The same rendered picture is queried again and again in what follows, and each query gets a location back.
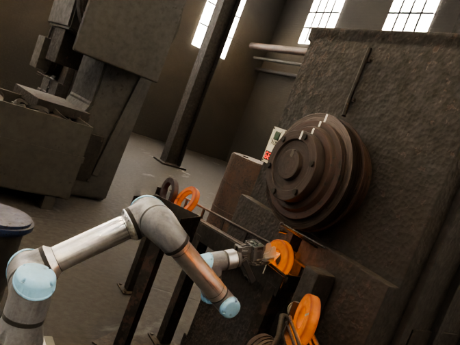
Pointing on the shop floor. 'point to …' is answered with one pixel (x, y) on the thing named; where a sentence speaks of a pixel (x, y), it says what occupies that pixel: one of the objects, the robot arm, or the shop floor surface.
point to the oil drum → (234, 187)
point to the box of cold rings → (40, 149)
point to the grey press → (105, 73)
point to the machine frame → (436, 154)
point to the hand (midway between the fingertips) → (276, 255)
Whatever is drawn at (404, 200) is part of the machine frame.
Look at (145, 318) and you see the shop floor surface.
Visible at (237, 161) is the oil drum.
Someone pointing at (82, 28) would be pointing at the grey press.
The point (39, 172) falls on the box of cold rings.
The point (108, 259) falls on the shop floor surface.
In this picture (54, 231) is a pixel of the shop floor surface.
